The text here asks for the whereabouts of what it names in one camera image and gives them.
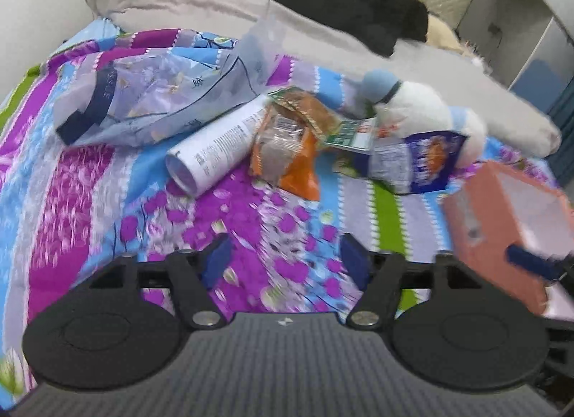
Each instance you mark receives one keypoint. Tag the purple floral bed sheet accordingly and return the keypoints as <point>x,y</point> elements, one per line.
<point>89,197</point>

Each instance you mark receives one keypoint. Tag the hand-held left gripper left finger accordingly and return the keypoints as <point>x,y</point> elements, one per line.
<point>217,260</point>

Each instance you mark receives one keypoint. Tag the grey cabinet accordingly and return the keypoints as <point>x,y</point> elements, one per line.
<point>515,18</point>

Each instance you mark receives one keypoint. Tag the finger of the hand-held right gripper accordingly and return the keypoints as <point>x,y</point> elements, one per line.
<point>524,260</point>

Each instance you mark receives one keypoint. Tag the white spray can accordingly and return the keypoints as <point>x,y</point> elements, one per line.
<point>215,143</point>

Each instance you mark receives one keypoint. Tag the green snack packet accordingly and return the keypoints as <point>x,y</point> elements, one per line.
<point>349,134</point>

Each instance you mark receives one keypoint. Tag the pink cardboard box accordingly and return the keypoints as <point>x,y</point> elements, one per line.
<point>489,206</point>

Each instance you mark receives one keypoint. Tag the orange snack packet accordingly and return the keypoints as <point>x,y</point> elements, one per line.
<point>291,166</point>

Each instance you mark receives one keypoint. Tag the blue padded board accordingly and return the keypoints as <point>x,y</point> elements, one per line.
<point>533,85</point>

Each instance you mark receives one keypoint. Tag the blue snack packet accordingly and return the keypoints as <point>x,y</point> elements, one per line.
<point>426,157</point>

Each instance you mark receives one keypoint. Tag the clear brown-orange snack packet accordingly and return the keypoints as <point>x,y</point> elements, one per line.
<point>314,112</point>

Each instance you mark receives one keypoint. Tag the white and blue plush toy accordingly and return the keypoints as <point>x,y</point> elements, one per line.
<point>417,103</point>

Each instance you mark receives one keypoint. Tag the blue curtain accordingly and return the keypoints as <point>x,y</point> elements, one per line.
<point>565,130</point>

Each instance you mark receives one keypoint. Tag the grey duvet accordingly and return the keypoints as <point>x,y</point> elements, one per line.
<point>179,0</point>

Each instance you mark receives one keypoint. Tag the translucent plastic bag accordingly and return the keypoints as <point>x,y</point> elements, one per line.
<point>148,94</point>

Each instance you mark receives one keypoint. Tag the black jacket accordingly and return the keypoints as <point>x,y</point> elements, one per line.
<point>358,4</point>

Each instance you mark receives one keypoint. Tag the beige pillow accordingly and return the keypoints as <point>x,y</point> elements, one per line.
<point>441,34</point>

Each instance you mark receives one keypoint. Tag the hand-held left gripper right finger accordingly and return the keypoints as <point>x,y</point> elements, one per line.
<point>354,260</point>

